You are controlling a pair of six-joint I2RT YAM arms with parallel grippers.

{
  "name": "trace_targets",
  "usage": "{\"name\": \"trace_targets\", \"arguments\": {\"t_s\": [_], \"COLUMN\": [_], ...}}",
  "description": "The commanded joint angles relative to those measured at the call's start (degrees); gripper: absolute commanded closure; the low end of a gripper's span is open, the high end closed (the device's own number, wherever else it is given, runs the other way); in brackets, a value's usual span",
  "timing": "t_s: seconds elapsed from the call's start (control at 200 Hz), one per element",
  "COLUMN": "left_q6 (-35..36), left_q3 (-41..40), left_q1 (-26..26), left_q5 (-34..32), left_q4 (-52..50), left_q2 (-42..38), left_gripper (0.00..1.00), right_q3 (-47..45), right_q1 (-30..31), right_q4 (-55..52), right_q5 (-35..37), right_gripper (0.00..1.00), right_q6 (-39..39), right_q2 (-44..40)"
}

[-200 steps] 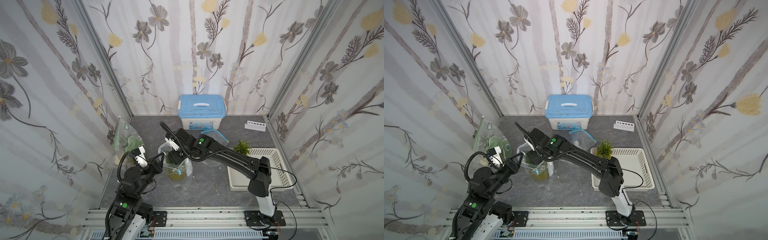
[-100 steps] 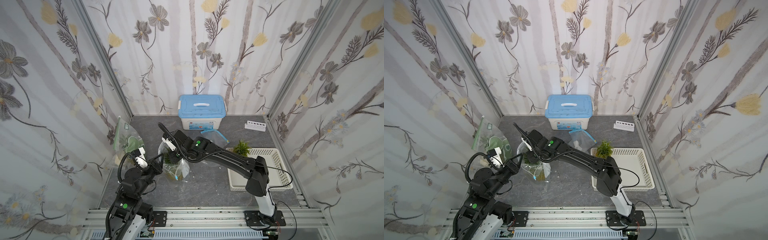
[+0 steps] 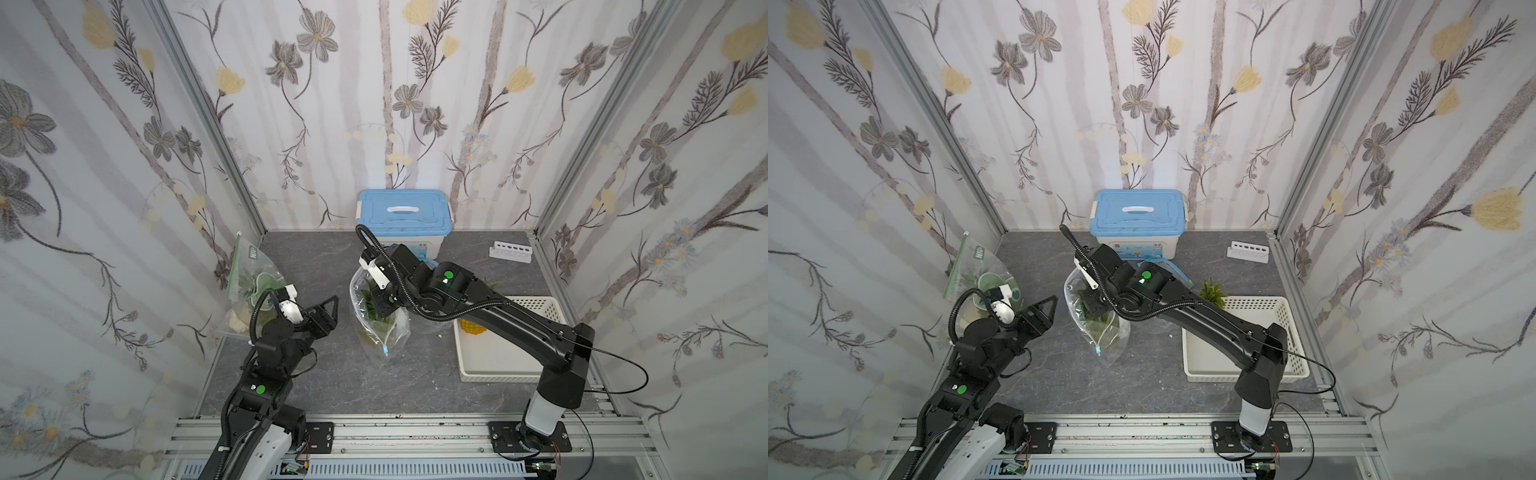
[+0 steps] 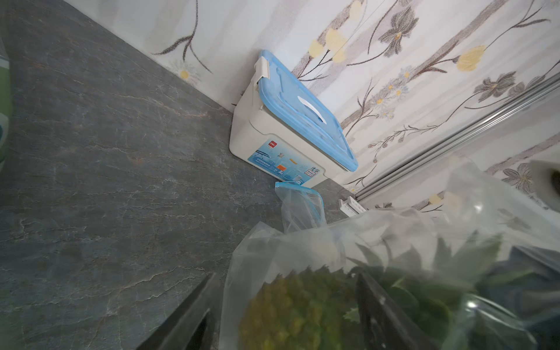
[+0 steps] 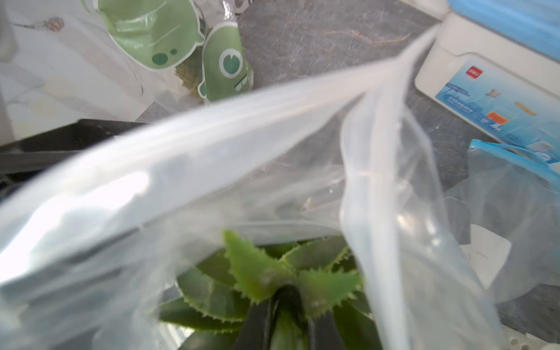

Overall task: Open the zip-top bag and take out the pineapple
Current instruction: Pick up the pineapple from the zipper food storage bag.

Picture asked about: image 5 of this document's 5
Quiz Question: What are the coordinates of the blue-zip clear plastic bag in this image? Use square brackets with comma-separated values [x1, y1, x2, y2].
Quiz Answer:
[444, 139, 559, 303]

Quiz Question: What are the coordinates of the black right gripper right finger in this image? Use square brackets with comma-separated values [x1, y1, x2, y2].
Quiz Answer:
[308, 311, 346, 350]

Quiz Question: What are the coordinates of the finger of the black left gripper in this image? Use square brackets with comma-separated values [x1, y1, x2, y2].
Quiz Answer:
[1, 119, 144, 197]

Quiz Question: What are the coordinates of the green-zip bag with pineapple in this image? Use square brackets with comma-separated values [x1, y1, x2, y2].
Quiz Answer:
[83, 0, 255, 103]

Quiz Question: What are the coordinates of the white-zip bag with pineapple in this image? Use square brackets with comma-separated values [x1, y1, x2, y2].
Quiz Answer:
[1, 26, 505, 349]

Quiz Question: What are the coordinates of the white perforated plastic tray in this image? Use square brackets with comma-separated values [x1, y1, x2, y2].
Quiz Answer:
[502, 325, 560, 350]

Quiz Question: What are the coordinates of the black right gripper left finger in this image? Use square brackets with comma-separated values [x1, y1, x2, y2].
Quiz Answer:
[233, 298, 275, 350]

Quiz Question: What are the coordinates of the blue-lidded white storage box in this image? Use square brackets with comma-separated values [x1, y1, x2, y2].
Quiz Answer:
[415, 1, 559, 169]

